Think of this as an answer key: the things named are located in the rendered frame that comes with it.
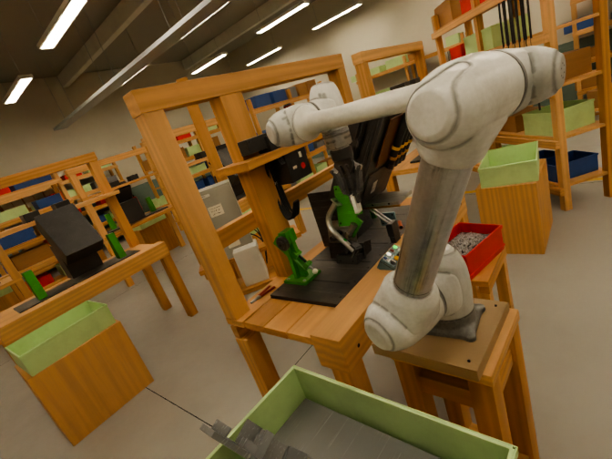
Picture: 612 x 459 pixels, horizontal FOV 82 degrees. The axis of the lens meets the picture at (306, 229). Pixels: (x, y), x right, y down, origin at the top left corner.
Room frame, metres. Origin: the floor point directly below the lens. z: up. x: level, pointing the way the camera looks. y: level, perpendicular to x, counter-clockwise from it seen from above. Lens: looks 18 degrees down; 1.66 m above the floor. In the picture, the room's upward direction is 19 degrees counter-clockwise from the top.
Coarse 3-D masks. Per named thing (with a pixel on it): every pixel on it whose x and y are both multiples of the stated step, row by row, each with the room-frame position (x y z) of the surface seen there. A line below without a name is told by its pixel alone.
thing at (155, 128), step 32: (224, 96) 1.77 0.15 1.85; (160, 128) 1.50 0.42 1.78; (224, 128) 1.78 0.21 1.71; (160, 160) 1.49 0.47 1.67; (192, 192) 1.51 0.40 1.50; (256, 192) 1.75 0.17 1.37; (192, 224) 1.48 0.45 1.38; (288, 224) 1.84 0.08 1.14; (224, 256) 1.53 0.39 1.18; (224, 288) 1.48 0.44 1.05
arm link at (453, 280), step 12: (444, 252) 0.93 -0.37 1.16; (456, 252) 0.93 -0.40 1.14; (444, 264) 0.90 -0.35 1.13; (456, 264) 0.90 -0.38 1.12; (444, 276) 0.89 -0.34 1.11; (456, 276) 0.89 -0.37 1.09; (468, 276) 0.92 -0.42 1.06; (444, 288) 0.87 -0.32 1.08; (456, 288) 0.88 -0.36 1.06; (468, 288) 0.91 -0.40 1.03; (444, 300) 0.86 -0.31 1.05; (456, 300) 0.88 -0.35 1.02; (468, 300) 0.90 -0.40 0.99; (456, 312) 0.89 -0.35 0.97; (468, 312) 0.90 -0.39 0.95
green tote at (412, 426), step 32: (288, 384) 0.88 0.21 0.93; (320, 384) 0.84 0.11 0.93; (256, 416) 0.79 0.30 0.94; (288, 416) 0.85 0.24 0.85; (352, 416) 0.77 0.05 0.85; (384, 416) 0.69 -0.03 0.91; (416, 416) 0.62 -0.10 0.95; (224, 448) 0.72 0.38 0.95; (448, 448) 0.57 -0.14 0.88; (480, 448) 0.52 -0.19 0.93; (512, 448) 0.48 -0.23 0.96
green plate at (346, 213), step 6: (336, 186) 1.74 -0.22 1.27; (336, 192) 1.74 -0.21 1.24; (336, 198) 1.74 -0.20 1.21; (342, 198) 1.71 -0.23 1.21; (348, 198) 1.69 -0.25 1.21; (342, 204) 1.71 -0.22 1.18; (348, 204) 1.69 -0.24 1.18; (342, 210) 1.71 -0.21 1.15; (348, 210) 1.68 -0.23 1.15; (342, 216) 1.71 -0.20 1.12; (348, 216) 1.68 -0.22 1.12; (354, 216) 1.65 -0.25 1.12; (342, 222) 1.70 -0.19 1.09; (348, 222) 1.68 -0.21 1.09
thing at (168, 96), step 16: (288, 64) 2.13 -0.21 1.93; (304, 64) 2.23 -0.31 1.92; (320, 64) 2.34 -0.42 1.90; (336, 64) 2.47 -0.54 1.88; (192, 80) 1.67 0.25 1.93; (208, 80) 1.73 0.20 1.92; (224, 80) 1.79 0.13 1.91; (240, 80) 1.86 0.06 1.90; (256, 80) 1.93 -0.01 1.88; (272, 80) 2.02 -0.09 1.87; (288, 80) 2.12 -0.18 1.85; (128, 96) 1.50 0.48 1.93; (144, 96) 1.50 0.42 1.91; (160, 96) 1.55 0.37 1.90; (176, 96) 1.59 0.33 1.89; (192, 96) 1.65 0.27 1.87; (208, 96) 1.70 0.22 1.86; (144, 112) 1.48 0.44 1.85
